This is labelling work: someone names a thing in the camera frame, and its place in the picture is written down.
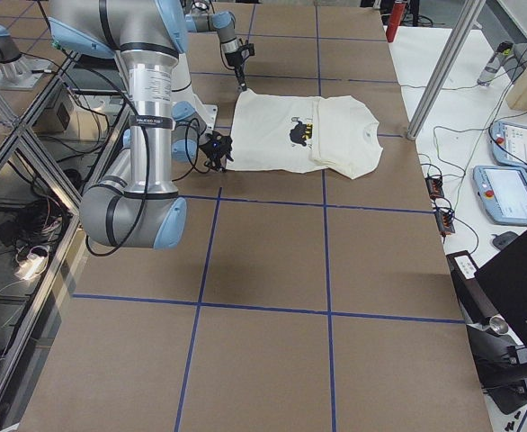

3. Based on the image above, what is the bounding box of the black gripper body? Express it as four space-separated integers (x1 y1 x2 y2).
225 49 246 75
201 131 233 170

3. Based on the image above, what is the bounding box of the cream long-sleeve cat shirt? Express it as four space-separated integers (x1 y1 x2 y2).
227 90 382 179

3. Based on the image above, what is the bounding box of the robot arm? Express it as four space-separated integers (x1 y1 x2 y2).
185 3 255 92
49 1 239 252

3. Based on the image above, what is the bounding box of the red cylinder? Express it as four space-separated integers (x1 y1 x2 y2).
386 0 406 43

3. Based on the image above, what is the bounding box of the near blue teach pendant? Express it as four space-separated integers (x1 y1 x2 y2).
472 166 527 226

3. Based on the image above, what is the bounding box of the blue teach pendant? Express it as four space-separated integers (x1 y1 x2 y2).
488 121 527 170
472 166 527 226

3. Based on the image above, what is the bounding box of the black computer mouse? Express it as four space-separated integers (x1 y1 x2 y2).
491 230 519 250

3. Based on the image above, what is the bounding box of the far blue teach pendant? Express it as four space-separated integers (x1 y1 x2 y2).
488 121 527 170

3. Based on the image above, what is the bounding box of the black laptop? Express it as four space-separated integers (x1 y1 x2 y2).
475 230 527 346

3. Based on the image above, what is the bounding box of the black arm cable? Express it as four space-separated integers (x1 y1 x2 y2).
38 44 215 257

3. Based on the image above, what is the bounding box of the aluminium frame post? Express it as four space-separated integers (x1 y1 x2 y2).
406 0 486 140

